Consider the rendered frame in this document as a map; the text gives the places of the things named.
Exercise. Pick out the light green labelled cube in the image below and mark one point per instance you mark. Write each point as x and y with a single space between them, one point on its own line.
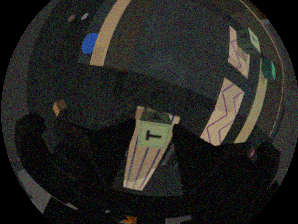
154 129

